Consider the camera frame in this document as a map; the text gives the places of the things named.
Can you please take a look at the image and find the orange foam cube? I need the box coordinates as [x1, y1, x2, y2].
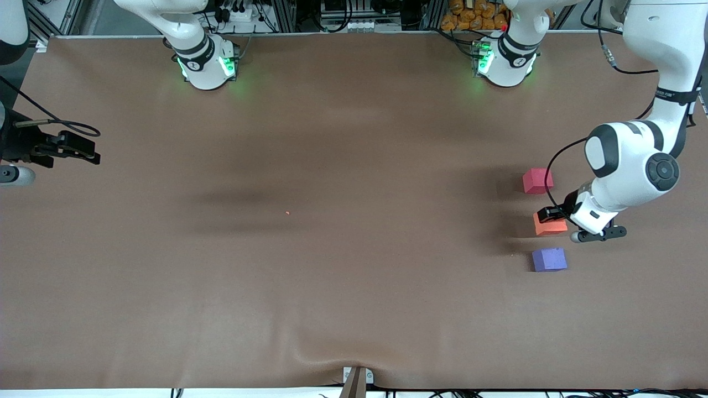
[533, 212, 569, 237]

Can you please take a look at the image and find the red foam cube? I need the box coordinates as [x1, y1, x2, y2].
[522, 168, 554, 195]

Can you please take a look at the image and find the purple foam cube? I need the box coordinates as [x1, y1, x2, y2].
[532, 247, 568, 273]

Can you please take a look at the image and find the white power strip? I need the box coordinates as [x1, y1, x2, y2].
[217, 3, 254, 24]

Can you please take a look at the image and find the pile of orange packets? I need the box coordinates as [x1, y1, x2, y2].
[440, 0, 508, 32]

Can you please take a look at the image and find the brown table cover mat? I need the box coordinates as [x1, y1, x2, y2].
[0, 30, 708, 390]

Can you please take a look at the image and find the white connector block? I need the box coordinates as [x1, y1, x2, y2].
[325, 19, 402, 32]

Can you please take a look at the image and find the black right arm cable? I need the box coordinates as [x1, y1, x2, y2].
[0, 75, 102, 139]

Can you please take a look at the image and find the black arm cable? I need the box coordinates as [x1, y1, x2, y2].
[544, 0, 704, 211]
[0, 75, 102, 139]

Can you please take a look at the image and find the aluminium frame profile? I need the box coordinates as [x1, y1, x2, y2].
[270, 0, 300, 32]
[28, 0, 75, 51]

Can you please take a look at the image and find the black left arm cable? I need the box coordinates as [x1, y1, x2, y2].
[544, 0, 704, 211]

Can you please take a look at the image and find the black floor cable bundle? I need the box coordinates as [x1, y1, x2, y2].
[382, 388, 708, 398]

